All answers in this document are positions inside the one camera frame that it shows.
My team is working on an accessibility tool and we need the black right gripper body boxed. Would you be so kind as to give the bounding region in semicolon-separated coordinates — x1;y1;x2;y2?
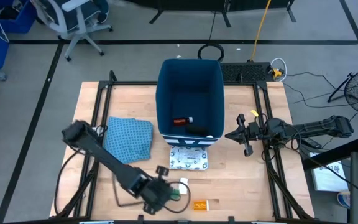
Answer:
236;113;269;157

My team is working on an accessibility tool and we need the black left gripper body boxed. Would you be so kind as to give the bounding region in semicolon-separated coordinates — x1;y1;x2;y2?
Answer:
139;166;174;215

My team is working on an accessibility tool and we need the small white box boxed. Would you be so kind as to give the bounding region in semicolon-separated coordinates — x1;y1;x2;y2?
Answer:
179;177;189;195

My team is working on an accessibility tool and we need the orange small packet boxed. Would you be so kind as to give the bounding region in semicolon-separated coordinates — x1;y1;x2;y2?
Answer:
193;200;209;212

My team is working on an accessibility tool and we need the black rectangular box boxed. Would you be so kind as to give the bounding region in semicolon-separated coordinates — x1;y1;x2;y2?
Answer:
185;124;209;137

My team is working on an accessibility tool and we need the red bottle with white cap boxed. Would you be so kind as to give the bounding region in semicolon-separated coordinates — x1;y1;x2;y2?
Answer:
173;116;195;126

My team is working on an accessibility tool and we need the dark blue fabric bin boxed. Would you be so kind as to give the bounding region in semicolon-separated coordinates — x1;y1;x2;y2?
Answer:
155;58;225;147

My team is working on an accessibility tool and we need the white printed foil pouch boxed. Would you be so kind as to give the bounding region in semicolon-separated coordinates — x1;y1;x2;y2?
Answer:
168;145;209;172

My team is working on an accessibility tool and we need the blue patterned folded cloth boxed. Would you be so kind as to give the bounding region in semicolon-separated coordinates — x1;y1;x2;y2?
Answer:
103;116;154;165

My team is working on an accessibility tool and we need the black perforated floor mat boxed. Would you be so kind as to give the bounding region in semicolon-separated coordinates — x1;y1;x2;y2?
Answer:
220;62;272;83

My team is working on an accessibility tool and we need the white paper sheet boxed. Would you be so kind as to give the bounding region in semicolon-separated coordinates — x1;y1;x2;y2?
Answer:
308;151;349;192

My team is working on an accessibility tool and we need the black floor fan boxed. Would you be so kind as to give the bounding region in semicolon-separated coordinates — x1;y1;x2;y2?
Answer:
327;65;358;114

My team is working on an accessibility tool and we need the black table stand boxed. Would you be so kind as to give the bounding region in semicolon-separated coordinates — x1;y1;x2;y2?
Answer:
149;0;297;29

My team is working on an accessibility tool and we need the grey office chair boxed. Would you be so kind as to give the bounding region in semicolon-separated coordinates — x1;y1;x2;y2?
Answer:
29;0;114;62

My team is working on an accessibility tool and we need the black floor cable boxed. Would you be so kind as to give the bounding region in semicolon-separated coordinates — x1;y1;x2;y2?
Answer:
283;71;358;133

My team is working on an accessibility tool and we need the white cable loop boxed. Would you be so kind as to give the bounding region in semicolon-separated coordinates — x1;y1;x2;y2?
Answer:
270;57;288;83

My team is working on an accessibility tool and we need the coiled black cable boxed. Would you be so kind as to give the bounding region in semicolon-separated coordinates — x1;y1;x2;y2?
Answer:
197;11;225;62

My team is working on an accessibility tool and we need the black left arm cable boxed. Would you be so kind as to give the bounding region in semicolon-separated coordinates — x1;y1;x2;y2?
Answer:
53;151;82;216

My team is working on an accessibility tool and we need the yellow extension cable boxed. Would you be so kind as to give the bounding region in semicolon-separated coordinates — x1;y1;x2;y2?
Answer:
249;0;273;62

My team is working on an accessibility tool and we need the black metal table frame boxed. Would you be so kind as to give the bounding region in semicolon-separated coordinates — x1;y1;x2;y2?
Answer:
56;70;315;220

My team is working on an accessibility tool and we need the blue storage bin with cables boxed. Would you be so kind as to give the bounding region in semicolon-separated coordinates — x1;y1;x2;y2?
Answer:
0;0;37;34

